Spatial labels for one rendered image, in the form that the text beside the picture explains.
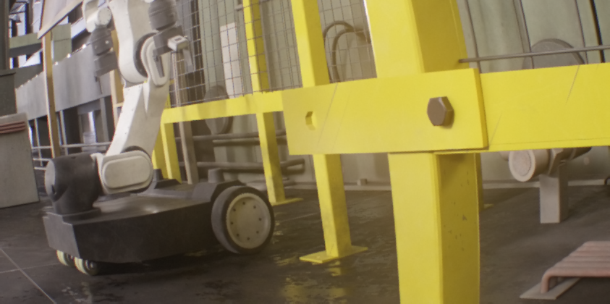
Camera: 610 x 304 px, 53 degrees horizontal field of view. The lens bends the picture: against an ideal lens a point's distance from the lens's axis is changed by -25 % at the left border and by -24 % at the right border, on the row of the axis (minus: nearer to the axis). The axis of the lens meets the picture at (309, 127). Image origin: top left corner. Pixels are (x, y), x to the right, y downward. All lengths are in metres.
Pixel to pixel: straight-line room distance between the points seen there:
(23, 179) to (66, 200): 2.30
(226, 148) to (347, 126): 3.56
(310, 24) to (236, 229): 0.60
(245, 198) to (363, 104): 1.62
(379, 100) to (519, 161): 1.25
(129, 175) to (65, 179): 0.24
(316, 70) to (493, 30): 0.91
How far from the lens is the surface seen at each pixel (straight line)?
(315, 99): 0.59
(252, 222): 2.17
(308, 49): 1.93
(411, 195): 0.53
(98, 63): 2.44
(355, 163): 3.28
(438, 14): 0.53
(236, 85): 3.93
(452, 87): 0.48
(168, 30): 2.07
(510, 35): 2.58
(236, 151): 4.02
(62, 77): 7.22
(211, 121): 4.12
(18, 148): 4.34
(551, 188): 1.89
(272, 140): 3.12
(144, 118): 2.23
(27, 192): 4.36
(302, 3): 1.94
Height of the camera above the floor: 0.44
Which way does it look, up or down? 3 degrees down
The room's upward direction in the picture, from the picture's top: 8 degrees counter-clockwise
